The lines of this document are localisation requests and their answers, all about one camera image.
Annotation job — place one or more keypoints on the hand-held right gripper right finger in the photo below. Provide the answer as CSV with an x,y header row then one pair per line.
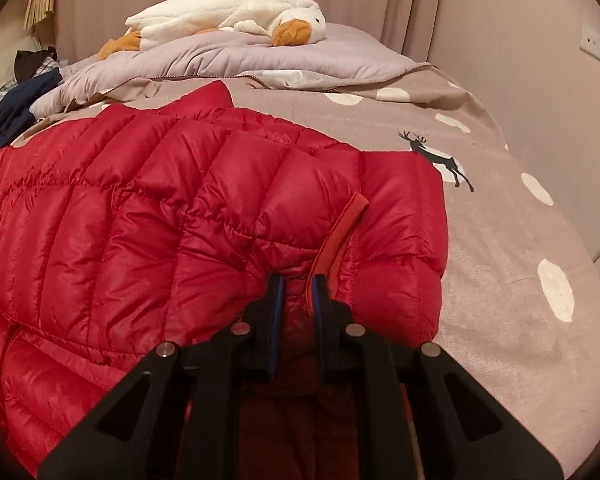
x,y
319,305

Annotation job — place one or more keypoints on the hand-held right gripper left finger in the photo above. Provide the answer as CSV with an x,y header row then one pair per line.
x,y
279,305

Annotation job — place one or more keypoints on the red down jacket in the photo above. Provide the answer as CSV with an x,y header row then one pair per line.
x,y
180,210

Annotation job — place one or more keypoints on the polka dot deer bed sheet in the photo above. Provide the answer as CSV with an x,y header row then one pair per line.
x,y
480,260

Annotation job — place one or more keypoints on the grey duvet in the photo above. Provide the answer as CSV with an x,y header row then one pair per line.
x,y
230,55

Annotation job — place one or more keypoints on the navy blue garment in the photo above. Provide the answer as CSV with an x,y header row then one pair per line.
x,y
10,110

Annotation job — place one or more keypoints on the dark brown cloth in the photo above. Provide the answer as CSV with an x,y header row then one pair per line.
x,y
30,62

